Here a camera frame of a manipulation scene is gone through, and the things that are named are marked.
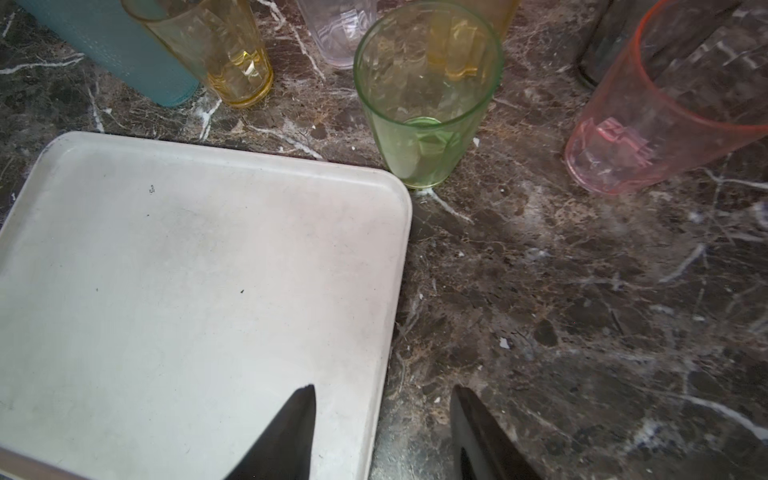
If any amber tall glass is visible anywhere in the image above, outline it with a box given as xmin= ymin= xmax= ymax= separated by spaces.
xmin=428 ymin=1 xmax=519 ymax=82

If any green glass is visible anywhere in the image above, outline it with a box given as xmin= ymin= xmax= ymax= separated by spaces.
xmin=353 ymin=1 xmax=504 ymax=190

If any dark smoked glass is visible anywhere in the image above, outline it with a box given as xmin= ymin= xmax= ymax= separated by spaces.
xmin=576 ymin=0 xmax=656 ymax=89

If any beige square tray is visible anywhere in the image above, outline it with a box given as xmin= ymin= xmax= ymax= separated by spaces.
xmin=1 ymin=132 xmax=412 ymax=479

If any clear glass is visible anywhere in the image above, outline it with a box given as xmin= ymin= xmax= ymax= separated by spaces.
xmin=297 ymin=0 xmax=377 ymax=69

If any frosted teal glass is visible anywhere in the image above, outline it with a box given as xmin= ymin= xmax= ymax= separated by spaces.
xmin=19 ymin=0 xmax=199 ymax=107

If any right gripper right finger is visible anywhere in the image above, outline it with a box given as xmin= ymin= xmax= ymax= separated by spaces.
xmin=450 ymin=385 xmax=542 ymax=480

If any yellow glass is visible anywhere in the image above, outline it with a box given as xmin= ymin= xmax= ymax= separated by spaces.
xmin=121 ymin=0 xmax=274 ymax=108

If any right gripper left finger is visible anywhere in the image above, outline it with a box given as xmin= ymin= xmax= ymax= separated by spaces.
xmin=225 ymin=384 xmax=317 ymax=480

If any pink glass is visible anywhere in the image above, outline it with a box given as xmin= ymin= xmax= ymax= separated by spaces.
xmin=564 ymin=1 xmax=767 ymax=195

